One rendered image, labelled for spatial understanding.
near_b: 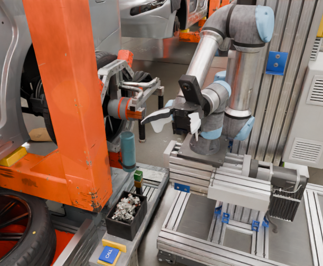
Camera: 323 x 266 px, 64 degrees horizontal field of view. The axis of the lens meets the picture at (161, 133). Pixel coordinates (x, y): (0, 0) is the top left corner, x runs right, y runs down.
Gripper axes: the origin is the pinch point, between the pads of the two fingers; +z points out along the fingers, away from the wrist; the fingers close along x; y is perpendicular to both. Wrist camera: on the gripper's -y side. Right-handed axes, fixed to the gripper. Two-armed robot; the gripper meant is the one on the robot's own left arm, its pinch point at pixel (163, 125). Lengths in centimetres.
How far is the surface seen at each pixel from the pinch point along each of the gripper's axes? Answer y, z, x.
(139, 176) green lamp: 53, -34, 46
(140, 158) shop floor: 108, -115, 121
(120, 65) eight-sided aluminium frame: 3, -65, 75
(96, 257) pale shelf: 73, 3, 45
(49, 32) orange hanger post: -22, -10, 52
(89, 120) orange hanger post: 14, -17, 51
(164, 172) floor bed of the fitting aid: 106, -103, 83
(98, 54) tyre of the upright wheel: -5, -56, 82
